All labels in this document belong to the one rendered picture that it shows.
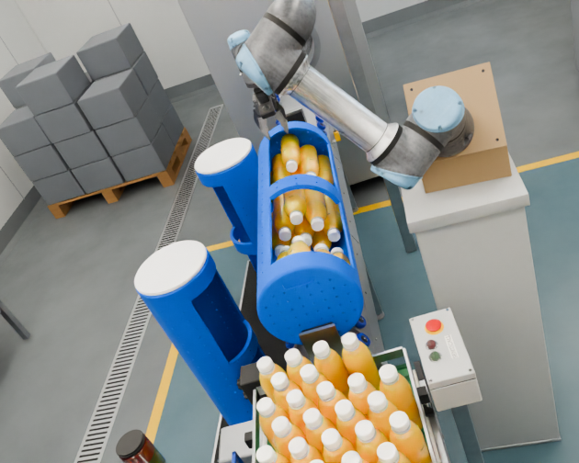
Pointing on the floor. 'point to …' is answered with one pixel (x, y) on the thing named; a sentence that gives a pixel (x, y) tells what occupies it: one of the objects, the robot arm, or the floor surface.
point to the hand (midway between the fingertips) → (277, 134)
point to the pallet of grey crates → (92, 121)
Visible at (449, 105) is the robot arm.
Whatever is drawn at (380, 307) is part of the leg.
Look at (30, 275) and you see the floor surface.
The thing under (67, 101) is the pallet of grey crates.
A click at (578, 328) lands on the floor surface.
